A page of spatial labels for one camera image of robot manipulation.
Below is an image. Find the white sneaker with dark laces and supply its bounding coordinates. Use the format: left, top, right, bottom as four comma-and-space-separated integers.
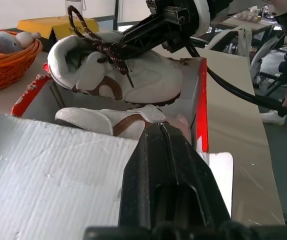
47, 4, 184, 106

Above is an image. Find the orange woven basket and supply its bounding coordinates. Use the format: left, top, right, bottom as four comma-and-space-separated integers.
0, 27, 44, 96

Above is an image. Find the white frame chair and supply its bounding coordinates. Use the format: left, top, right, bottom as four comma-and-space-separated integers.
249, 37, 287, 89

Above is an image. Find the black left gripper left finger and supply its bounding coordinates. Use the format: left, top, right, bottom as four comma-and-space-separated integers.
118, 122, 180, 228

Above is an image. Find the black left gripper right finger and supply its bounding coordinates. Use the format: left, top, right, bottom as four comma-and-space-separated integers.
161, 121, 232, 228

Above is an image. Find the grey plush toy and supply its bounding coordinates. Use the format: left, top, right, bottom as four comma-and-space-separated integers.
0, 31, 42, 55

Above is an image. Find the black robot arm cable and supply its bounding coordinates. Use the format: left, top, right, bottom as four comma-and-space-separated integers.
185, 37, 287, 116

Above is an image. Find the tray of eggs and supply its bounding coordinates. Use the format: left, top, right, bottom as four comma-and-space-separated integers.
235, 11, 261, 23

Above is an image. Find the white sneaker with brown strap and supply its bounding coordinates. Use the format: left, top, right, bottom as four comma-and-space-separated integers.
54, 104, 167, 141

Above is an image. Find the white fabric bag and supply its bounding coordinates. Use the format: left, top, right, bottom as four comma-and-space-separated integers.
205, 26, 253, 59

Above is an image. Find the yellow cardboard box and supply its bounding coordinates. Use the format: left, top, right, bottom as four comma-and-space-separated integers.
16, 15, 100, 42

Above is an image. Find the red and white shoebox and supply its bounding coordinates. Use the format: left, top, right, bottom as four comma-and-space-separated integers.
0, 56, 235, 240

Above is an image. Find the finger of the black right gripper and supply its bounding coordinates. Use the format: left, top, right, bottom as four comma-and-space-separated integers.
122, 26, 171, 56
119, 14, 166, 41

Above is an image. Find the background table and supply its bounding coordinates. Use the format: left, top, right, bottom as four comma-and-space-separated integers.
219, 6, 276, 32

